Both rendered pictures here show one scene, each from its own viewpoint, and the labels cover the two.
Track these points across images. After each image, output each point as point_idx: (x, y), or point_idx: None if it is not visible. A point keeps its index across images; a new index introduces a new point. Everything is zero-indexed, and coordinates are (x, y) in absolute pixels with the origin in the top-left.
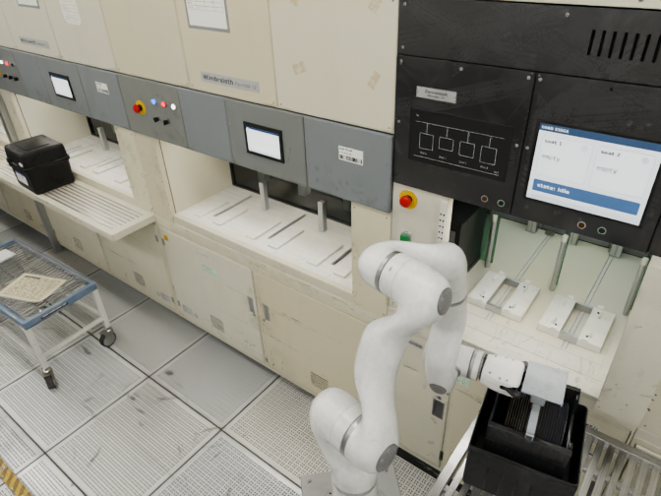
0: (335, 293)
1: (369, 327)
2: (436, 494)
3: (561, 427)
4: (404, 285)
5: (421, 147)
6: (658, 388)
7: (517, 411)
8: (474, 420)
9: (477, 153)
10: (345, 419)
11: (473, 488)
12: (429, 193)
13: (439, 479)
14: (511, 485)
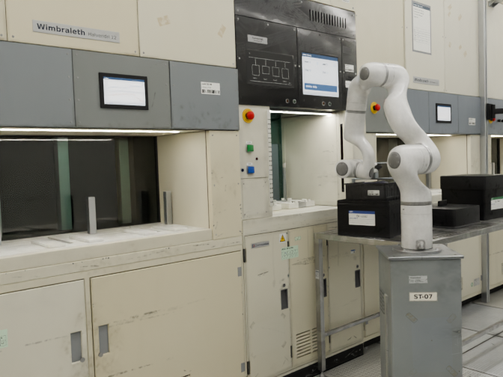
0: (196, 239)
1: (395, 96)
2: (398, 241)
3: None
4: (397, 67)
5: (253, 74)
6: None
7: None
8: (343, 235)
9: (281, 72)
10: (419, 145)
11: (322, 347)
12: (259, 107)
13: (388, 240)
14: (400, 219)
